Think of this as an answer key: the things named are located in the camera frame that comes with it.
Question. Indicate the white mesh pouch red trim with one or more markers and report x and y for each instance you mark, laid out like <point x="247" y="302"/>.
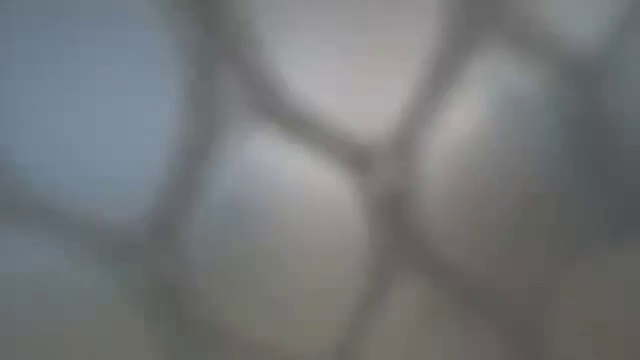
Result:
<point x="320" y="180"/>

